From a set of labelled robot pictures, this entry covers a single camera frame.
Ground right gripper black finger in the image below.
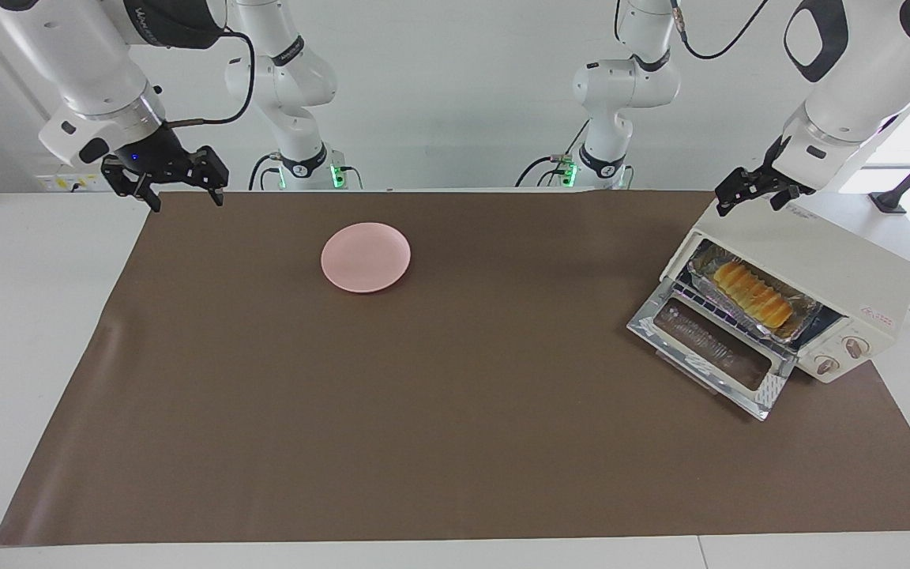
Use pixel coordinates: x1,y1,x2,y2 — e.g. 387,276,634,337
111,175,163,216
190,145,231,209

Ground long striped bread roll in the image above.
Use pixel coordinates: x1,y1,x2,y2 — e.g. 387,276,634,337
713,260,795,330

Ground aluminium foil tray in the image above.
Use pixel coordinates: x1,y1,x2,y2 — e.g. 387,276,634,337
687,239,824,345

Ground white toaster oven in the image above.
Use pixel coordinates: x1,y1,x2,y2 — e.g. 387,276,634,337
660,182,910,386

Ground oven glass door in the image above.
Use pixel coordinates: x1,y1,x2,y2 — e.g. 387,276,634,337
627,277,797,422

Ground pink round plate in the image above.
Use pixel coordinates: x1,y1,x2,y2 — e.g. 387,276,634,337
321,222,412,294

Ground brown table mat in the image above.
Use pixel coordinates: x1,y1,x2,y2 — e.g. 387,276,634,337
0,188,910,548

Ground white wall power strip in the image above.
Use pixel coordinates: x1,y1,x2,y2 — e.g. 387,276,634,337
35,173,108,193

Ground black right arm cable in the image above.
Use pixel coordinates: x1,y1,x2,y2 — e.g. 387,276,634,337
161,28,258,129

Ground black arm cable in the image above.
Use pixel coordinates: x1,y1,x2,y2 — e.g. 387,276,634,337
668,0,773,62
161,28,258,129

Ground oven wire rack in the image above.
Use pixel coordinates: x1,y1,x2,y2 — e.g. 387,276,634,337
671,273,802,361

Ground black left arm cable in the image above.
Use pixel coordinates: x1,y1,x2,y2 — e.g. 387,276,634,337
668,0,773,62

